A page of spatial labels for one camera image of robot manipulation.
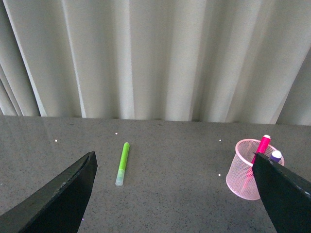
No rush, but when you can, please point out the pink marker pen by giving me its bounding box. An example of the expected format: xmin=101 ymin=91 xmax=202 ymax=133
xmin=242 ymin=134 xmax=271 ymax=190

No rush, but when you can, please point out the purple marker pen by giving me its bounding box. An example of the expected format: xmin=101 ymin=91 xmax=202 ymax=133
xmin=270 ymin=150 xmax=282 ymax=163

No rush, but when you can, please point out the pink mesh pen cup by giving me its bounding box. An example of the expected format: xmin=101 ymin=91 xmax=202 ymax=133
xmin=226 ymin=139 xmax=285 ymax=200

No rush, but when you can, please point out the green marker pen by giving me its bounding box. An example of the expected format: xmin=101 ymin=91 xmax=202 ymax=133
xmin=115 ymin=142 xmax=130 ymax=186

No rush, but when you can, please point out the white pleated curtain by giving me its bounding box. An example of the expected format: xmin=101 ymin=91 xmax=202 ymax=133
xmin=0 ymin=0 xmax=311 ymax=125

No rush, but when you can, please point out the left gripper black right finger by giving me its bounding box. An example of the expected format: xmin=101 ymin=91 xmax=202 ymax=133
xmin=252 ymin=153 xmax=311 ymax=233

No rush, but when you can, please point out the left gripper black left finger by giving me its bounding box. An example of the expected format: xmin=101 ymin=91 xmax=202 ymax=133
xmin=0 ymin=151 xmax=98 ymax=233

